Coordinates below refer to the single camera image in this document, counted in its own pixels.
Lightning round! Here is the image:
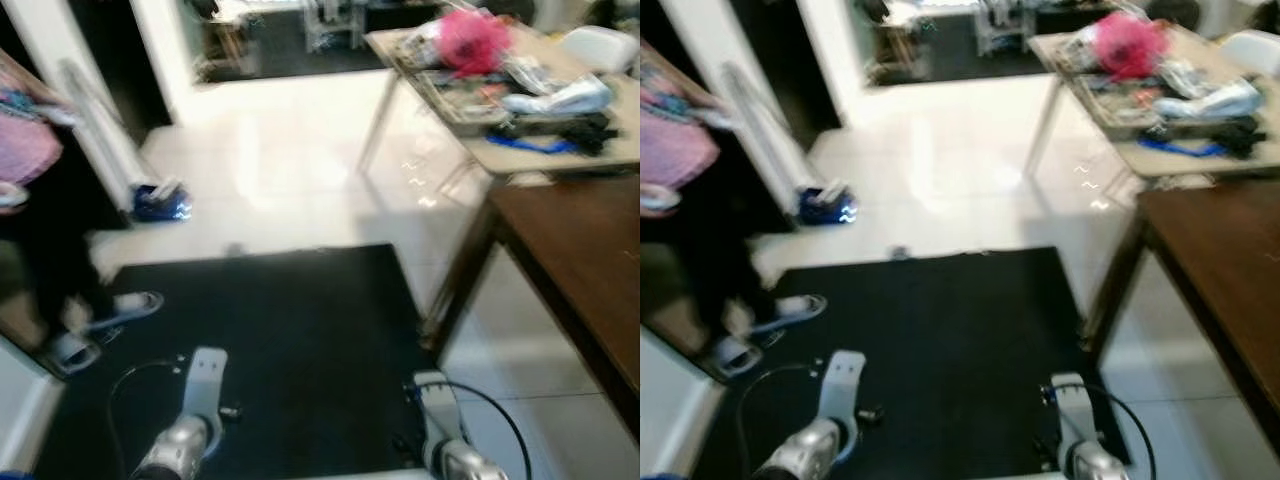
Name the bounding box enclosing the grey tray with clutter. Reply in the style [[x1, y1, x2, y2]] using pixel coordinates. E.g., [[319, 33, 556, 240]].
[[408, 45, 513, 129], [1063, 50, 1166, 137]]

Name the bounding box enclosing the white and blue plastic bag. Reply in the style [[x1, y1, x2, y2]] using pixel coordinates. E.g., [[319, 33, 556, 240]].
[[502, 76, 614, 117], [1154, 80, 1264, 123]]

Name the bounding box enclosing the blue strap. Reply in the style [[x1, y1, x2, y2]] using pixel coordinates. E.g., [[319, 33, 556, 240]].
[[486, 131, 579, 155], [1138, 136, 1229, 159]]

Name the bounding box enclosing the person in pink shirt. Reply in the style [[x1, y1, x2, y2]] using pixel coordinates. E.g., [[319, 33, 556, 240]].
[[0, 48, 126, 351], [640, 42, 791, 351]]

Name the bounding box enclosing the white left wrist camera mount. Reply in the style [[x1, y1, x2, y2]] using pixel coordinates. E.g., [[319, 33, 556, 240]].
[[818, 350, 868, 441], [183, 347, 230, 433]]

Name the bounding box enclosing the blue and white slipper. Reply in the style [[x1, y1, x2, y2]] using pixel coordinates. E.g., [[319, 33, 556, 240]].
[[88, 290, 165, 333], [712, 336, 766, 379], [752, 294, 829, 336], [45, 332, 104, 377]]

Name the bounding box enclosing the dark brown wooden table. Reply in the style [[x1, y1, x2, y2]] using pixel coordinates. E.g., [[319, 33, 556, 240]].
[[423, 174, 641, 443], [1083, 178, 1280, 456]]

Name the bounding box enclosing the white door frame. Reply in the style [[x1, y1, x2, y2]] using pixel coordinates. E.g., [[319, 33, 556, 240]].
[[8, 0, 153, 213], [662, 0, 813, 217]]

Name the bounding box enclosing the black bundle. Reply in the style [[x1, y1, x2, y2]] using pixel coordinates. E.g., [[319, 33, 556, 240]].
[[512, 113, 619, 157], [1165, 116, 1268, 161]]

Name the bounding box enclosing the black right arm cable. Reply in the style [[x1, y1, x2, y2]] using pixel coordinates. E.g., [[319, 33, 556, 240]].
[[1083, 381, 1159, 480], [440, 379, 532, 480]]

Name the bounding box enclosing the black floor mat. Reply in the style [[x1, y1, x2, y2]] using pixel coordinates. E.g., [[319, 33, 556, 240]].
[[690, 247, 1133, 480], [33, 244, 442, 480]]

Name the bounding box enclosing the beige cluttered table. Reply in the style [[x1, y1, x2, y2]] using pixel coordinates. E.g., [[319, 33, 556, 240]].
[[358, 22, 641, 183], [1023, 22, 1280, 185]]

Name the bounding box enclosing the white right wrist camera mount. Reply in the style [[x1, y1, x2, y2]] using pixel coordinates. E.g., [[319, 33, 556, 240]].
[[411, 370, 467, 447], [1047, 373, 1098, 451]]

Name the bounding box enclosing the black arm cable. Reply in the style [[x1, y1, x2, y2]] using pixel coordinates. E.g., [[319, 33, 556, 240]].
[[440, 379, 532, 480], [737, 363, 823, 480], [107, 358, 187, 480], [1083, 381, 1159, 480]]

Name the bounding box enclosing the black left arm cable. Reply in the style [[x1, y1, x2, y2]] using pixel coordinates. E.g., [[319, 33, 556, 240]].
[[737, 363, 823, 480], [107, 358, 187, 480]]

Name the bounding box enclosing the white metal rack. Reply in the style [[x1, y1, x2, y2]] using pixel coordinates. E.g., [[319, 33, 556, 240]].
[[300, 0, 363, 53], [975, 0, 1036, 57]]

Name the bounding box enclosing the pink plastic bag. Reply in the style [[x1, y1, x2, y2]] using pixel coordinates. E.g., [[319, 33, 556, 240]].
[[1090, 10, 1169, 82], [435, 8, 512, 78]]

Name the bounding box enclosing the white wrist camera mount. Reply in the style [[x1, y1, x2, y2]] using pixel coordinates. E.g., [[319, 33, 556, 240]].
[[1047, 373, 1098, 451], [411, 370, 467, 447], [818, 350, 868, 441], [183, 347, 230, 433]]

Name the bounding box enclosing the white chair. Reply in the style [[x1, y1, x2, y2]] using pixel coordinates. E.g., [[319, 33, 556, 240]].
[[560, 26, 641, 75], [1220, 29, 1280, 77]]

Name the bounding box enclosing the blue object on floor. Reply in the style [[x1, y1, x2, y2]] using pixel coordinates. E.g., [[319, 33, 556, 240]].
[[796, 183, 859, 227], [131, 180, 193, 223]]

